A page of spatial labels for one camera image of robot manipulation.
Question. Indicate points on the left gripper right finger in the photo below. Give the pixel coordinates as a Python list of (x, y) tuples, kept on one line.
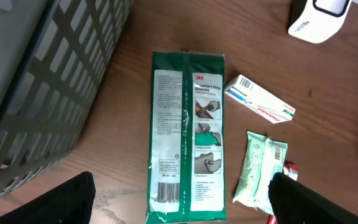
[(293, 203)]

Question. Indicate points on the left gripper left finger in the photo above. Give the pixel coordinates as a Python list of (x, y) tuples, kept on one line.
[(70, 202)]

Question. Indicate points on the red stick sachet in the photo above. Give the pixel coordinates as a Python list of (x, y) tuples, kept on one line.
[(290, 171)]

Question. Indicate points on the teal snack packet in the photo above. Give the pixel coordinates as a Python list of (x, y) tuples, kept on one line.
[(263, 159)]

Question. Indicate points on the large green box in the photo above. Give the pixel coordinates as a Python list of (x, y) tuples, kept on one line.
[(186, 180)]

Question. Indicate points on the white green box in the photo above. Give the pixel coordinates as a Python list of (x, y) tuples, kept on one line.
[(259, 100)]

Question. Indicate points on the grey plastic mesh basket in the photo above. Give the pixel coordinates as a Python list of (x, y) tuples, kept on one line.
[(53, 57)]

